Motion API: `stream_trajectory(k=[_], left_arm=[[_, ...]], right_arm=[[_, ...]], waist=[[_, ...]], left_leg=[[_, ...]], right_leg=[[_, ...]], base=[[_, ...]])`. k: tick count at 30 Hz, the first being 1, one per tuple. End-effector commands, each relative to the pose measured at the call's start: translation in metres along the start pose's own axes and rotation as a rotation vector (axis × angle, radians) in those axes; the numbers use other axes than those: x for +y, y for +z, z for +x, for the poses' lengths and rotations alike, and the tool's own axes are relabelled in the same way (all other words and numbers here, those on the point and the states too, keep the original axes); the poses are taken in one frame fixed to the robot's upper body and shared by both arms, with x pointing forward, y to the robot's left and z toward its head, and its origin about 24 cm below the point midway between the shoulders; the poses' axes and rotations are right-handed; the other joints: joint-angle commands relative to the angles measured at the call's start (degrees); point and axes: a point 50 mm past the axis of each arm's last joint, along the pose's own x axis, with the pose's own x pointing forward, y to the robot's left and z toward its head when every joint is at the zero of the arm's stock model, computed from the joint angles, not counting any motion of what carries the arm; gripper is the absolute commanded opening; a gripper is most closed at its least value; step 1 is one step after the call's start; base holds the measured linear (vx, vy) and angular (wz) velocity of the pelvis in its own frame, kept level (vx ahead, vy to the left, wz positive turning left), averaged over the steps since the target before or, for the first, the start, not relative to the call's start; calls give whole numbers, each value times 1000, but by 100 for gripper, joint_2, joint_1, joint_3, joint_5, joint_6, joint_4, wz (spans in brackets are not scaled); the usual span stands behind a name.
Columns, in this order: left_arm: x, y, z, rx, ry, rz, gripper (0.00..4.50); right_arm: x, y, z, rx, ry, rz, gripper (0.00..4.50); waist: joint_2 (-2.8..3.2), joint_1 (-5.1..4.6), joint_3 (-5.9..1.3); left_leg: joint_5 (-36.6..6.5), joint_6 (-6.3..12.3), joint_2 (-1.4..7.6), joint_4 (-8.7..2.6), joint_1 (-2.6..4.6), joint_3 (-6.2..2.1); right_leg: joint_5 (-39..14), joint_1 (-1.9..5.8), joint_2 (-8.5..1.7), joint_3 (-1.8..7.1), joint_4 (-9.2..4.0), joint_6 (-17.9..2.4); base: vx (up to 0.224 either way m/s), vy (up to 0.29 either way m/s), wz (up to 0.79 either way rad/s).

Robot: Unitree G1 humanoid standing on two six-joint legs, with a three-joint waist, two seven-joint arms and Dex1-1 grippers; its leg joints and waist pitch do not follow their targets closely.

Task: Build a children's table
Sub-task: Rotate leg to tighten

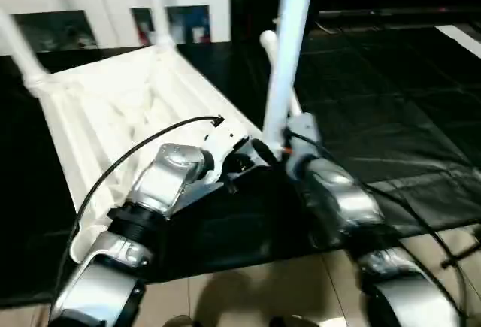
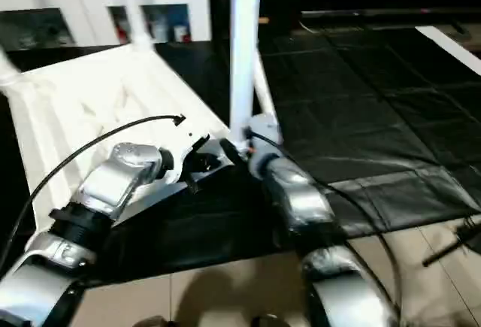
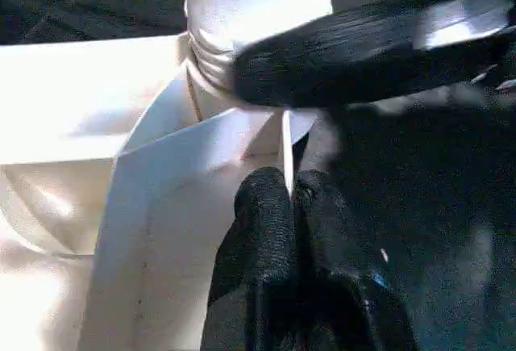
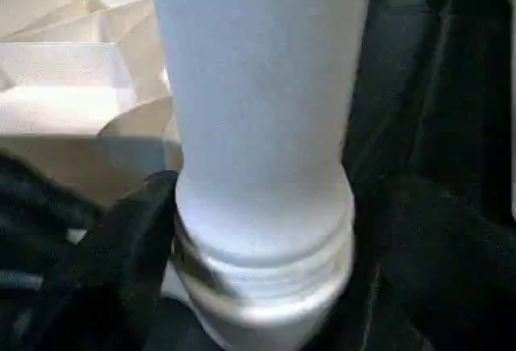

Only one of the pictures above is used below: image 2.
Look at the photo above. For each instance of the white cup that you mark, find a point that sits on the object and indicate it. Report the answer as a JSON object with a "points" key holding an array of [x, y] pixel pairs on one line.
{"points": [[181, 34]]}

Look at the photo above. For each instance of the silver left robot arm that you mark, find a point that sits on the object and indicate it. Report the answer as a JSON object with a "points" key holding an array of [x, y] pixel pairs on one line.
{"points": [[105, 192]]}

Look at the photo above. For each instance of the tan label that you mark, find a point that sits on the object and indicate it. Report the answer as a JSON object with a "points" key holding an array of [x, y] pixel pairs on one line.
{"points": [[264, 20]]}

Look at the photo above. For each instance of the white plastic table leg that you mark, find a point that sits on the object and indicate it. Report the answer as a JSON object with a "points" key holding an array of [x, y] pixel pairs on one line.
{"points": [[264, 98], [7, 68], [245, 49], [135, 7]]}

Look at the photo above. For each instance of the black stand foot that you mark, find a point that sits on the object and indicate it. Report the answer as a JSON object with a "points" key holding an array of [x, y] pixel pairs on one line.
{"points": [[451, 244]]}

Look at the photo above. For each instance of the black work mat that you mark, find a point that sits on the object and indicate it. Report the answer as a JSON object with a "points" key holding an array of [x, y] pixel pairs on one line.
{"points": [[361, 116]]}

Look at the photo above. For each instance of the white plastic table top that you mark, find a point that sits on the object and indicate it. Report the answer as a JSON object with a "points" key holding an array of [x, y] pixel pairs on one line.
{"points": [[90, 94]]}

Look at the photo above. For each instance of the red bottle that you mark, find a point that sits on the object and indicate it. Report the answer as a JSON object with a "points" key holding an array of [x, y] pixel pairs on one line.
{"points": [[122, 34]]}

